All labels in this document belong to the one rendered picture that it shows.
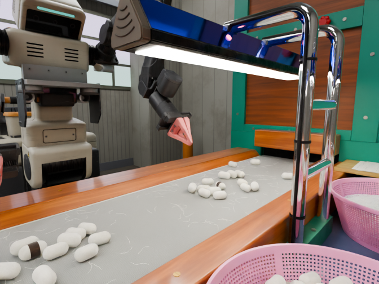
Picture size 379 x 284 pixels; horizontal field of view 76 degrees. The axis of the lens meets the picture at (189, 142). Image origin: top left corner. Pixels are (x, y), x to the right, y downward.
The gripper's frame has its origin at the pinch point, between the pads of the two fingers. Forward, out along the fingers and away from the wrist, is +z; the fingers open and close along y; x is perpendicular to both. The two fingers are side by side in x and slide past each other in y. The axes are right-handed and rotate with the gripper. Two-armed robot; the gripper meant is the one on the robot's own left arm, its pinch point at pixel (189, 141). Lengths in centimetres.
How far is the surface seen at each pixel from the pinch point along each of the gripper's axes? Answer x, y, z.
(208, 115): 123, 226, -140
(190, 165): 11.5, 7.5, 1.0
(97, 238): -0.4, -33.1, 16.8
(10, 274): 0.2, -44.0, 17.0
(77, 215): 9.6, -31.0, 7.4
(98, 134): 213, 106, -202
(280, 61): -29.1, 10.3, 2.0
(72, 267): -0.6, -37.6, 19.5
